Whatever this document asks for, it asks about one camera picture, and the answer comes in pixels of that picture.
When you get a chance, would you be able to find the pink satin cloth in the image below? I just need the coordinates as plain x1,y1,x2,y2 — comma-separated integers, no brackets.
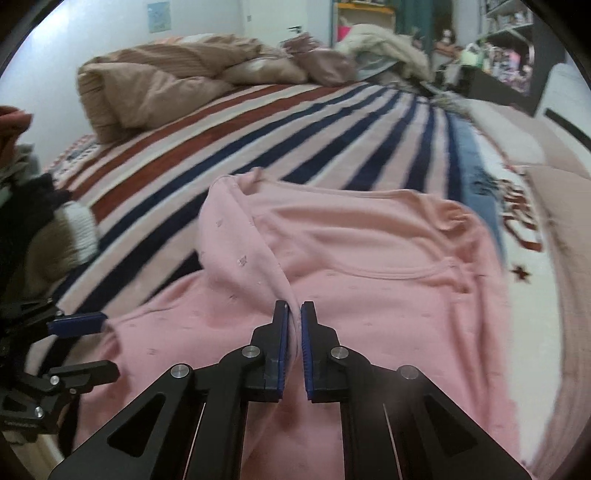
281,33,358,86

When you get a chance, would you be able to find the cream fluffy blanket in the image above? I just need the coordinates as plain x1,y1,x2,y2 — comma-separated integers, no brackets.
335,23,432,84

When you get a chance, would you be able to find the cluttered shelf unit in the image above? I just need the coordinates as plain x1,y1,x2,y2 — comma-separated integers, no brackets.
478,0,568,95

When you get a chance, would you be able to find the striped blanket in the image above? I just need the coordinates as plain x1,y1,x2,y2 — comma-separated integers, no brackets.
28,80,573,467

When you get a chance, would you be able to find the beige cushion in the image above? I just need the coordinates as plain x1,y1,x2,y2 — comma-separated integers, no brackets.
524,166,591,467

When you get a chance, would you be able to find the dark green curtain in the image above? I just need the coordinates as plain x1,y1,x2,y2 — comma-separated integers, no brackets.
394,0,455,38

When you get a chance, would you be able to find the yellow shelf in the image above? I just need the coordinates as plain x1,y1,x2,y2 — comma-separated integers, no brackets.
333,0,398,49

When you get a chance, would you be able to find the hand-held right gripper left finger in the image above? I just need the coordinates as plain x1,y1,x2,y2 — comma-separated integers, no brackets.
46,300,291,480

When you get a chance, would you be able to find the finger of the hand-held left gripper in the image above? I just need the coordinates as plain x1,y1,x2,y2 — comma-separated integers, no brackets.
9,300,108,342
21,361,121,411

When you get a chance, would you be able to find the beige duvet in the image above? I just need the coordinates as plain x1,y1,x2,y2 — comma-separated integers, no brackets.
76,33,308,145

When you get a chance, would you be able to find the black cabinet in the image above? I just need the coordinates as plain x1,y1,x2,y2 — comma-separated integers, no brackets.
459,65,536,114

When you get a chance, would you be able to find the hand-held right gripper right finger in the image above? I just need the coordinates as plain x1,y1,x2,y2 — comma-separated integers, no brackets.
300,300,534,480

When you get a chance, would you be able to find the wall poster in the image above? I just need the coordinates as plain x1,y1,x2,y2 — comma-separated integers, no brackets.
147,0,172,33

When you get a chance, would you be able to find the pink long-sleeved top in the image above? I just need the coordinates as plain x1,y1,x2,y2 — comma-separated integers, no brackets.
71,167,525,480

